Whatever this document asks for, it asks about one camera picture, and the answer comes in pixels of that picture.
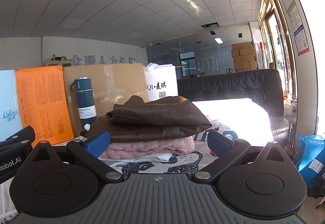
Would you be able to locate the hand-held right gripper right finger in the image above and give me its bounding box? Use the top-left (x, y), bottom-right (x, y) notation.
top-left (191, 130), bottom-right (293, 183)

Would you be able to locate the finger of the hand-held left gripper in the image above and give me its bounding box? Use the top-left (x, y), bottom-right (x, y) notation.
top-left (0, 126), bottom-right (36, 154)

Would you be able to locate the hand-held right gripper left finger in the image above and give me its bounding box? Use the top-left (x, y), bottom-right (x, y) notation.
top-left (30, 130), bottom-right (125, 184)

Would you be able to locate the light blue printed box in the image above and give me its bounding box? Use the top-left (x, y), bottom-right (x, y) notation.
top-left (0, 70), bottom-right (23, 142)

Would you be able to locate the orange printed box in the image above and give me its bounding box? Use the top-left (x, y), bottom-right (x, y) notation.
top-left (15, 66), bottom-right (75, 148)

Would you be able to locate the dark blue vacuum bottle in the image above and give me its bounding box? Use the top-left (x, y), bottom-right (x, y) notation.
top-left (69, 77), bottom-right (97, 127)

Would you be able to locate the pink knit sweater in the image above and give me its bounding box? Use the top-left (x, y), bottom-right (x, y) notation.
top-left (102, 136), bottom-right (196, 160)

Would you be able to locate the white folded garment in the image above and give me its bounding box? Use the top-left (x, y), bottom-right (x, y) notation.
top-left (102, 151), bottom-right (176, 164)

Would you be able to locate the black leather sofa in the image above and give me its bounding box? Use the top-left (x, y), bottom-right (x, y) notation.
top-left (177, 69), bottom-right (290, 148)

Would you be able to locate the brown leather garment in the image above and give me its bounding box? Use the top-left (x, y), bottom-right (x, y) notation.
top-left (86, 95), bottom-right (213, 143)

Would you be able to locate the large brown cardboard box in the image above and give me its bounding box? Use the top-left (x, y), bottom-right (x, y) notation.
top-left (63, 63), bottom-right (149, 137)

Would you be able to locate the white printed bag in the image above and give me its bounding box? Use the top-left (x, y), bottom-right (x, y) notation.
top-left (143, 63), bottom-right (178, 103)

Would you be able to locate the stack of cardboard boxes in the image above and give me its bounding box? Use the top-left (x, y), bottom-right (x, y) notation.
top-left (231, 41), bottom-right (258, 73)

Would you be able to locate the blue plastic bag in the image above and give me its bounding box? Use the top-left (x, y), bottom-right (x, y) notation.
top-left (296, 134), bottom-right (325, 188)

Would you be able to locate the blue red wall notice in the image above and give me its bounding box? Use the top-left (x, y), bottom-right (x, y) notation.
top-left (294, 24), bottom-right (311, 56)

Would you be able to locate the green white wall notice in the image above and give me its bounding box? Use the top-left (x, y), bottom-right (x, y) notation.
top-left (287, 2), bottom-right (303, 33)

